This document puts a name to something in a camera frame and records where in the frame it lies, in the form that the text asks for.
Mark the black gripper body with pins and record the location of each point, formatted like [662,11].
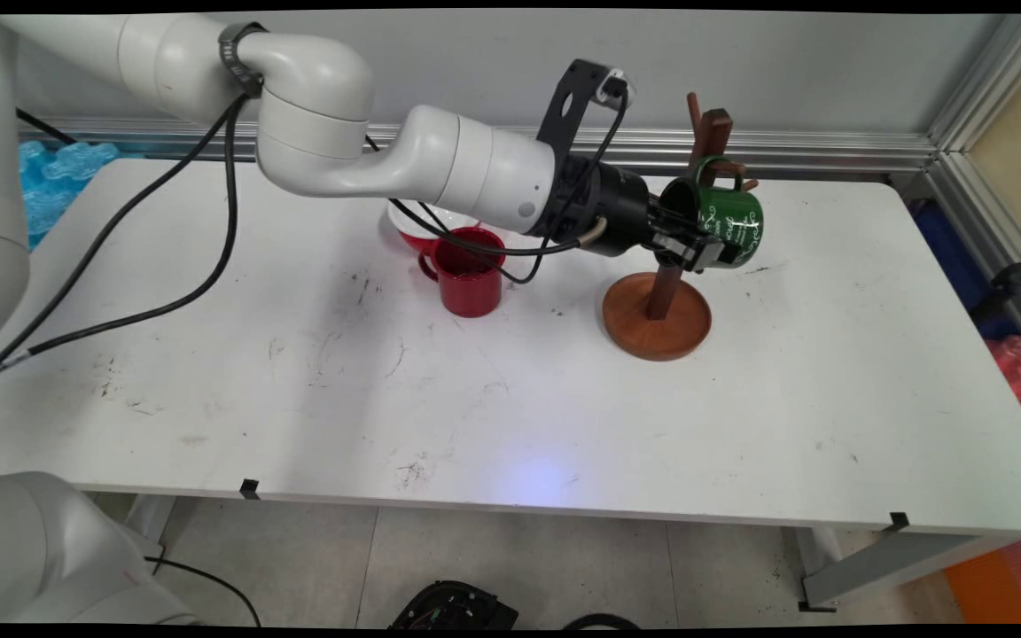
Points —
[604,208]

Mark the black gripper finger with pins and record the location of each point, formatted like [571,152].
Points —
[692,252]
[674,219]

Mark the green enamel mug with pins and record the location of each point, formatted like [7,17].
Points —
[736,226]

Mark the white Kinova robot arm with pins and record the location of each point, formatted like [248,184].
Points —
[440,164]

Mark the wooden mug tree stand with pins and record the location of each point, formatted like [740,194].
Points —
[657,323]

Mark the red enamel mug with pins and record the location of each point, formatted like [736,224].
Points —
[473,288]

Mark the red bowl white inside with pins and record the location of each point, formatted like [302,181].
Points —
[409,232]

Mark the blue container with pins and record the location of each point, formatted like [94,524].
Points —
[954,257]

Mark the small black table clip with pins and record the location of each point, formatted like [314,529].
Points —
[250,488]
[899,521]

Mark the red plastic bag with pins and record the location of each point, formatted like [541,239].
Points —
[1020,372]

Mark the grey metal table leg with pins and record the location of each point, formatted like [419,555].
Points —
[892,563]

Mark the black device on floor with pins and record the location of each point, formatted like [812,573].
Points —
[453,607]

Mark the orange box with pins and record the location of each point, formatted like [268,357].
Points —
[998,585]

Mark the white table leg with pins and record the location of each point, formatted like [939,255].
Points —
[149,527]

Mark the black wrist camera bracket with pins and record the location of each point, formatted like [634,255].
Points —
[568,106]

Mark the small grey wrist camera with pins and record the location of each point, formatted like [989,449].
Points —
[615,87]

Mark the aluminium frame rail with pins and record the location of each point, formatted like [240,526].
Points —
[785,151]

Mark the aluminium frame corner post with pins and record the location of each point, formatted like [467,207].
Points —
[989,115]

